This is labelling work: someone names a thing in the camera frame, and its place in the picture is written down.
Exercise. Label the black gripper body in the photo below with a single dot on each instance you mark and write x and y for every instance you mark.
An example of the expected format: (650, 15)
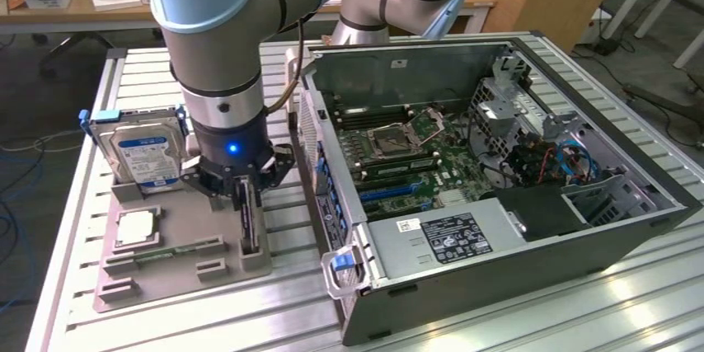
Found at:
(234, 142)

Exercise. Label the green graphics card black fan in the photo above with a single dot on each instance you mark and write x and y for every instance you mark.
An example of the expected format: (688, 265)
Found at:
(248, 220)

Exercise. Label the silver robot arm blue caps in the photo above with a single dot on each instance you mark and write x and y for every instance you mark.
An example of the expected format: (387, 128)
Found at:
(220, 59)

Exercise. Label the blue expansion slot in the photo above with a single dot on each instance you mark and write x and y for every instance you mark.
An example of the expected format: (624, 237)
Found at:
(384, 192)

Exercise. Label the hard disk with blue caddy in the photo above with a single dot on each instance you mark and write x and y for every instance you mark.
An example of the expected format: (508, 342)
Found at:
(146, 158)

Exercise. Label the silver CPU chip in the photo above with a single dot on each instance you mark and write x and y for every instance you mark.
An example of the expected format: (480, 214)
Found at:
(135, 230)

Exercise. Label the green RAM stick bare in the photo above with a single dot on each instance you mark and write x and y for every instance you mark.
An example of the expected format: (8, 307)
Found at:
(164, 254)

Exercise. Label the CPU socket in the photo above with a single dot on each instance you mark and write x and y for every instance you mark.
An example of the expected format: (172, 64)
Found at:
(391, 142)

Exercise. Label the dark RAM stick white clips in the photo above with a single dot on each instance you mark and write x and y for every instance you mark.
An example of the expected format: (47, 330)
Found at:
(396, 168)

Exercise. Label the grey plastic parts rack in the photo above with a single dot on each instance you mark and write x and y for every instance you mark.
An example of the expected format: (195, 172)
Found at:
(182, 282)

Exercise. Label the blue case latch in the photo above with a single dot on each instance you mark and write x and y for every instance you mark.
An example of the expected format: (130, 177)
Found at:
(340, 263)

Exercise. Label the metal socket cover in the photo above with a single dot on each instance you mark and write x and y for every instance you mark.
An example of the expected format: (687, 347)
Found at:
(426, 125)

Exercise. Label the grey power supply unit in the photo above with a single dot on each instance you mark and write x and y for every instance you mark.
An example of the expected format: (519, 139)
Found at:
(396, 253)

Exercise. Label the green motherboard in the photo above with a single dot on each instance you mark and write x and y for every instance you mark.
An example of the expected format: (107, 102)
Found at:
(451, 170)

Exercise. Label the black office chair base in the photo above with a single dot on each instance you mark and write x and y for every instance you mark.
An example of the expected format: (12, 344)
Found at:
(71, 45)

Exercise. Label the wooden desk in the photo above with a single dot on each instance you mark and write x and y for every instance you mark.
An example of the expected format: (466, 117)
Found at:
(55, 18)

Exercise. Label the black plastic shroud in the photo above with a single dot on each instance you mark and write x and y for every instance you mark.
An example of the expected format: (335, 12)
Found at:
(539, 212)

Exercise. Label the black open PC case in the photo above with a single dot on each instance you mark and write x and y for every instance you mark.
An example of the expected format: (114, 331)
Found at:
(495, 286)

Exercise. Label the grey metal disk bay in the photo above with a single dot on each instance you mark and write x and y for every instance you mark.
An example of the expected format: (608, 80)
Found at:
(604, 203)

